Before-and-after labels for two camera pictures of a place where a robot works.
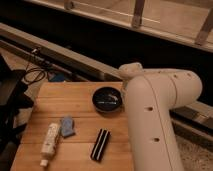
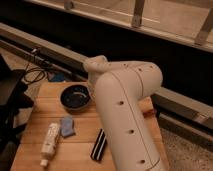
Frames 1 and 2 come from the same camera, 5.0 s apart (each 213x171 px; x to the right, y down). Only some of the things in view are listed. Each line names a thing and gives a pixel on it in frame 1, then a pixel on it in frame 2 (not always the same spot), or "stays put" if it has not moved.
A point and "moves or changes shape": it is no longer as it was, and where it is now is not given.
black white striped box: [99, 146] stays put
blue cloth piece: [67, 126] stays put
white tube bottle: [50, 143] stays put
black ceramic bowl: [107, 99] moves or changes shape
